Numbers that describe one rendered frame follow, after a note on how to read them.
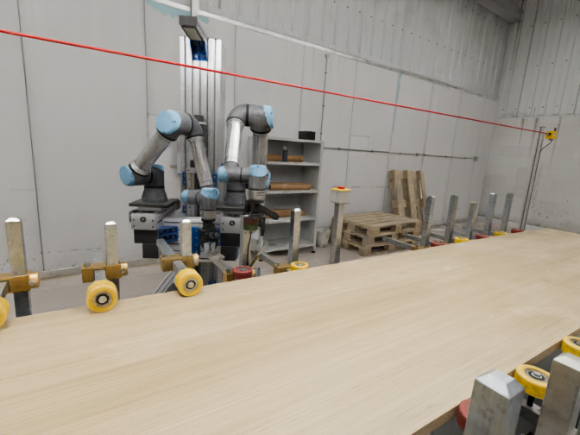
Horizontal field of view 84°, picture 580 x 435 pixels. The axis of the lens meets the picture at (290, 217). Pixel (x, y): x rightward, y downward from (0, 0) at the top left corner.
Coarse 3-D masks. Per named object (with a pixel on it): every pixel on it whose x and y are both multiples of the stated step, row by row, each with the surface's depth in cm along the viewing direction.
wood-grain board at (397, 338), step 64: (384, 256) 161; (448, 256) 168; (512, 256) 175; (576, 256) 182; (64, 320) 88; (128, 320) 90; (192, 320) 92; (256, 320) 94; (320, 320) 96; (384, 320) 98; (448, 320) 100; (512, 320) 103; (576, 320) 105; (0, 384) 64; (64, 384) 65; (128, 384) 66; (192, 384) 67; (256, 384) 68; (320, 384) 69; (384, 384) 70; (448, 384) 72
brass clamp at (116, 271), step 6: (90, 264) 110; (96, 264) 110; (102, 264) 110; (114, 264) 111; (120, 264) 112; (126, 264) 113; (84, 270) 106; (90, 270) 107; (108, 270) 110; (114, 270) 111; (120, 270) 112; (126, 270) 113; (84, 276) 106; (90, 276) 107; (108, 276) 110; (114, 276) 111; (120, 276) 112; (84, 282) 107
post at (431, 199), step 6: (432, 198) 199; (426, 204) 202; (432, 204) 200; (426, 210) 202; (432, 210) 201; (426, 216) 202; (426, 222) 202; (426, 228) 203; (426, 234) 203; (426, 240) 204
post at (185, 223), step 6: (180, 222) 122; (186, 222) 121; (180, 228) 122; (186, 228) 122; (180, 234) 123; (186, 234) 122; (180, 240) 123; (186, 240) 123; (180, 246) 124; (186, 246) 123; (180, 252) 125; (186, 252) 124
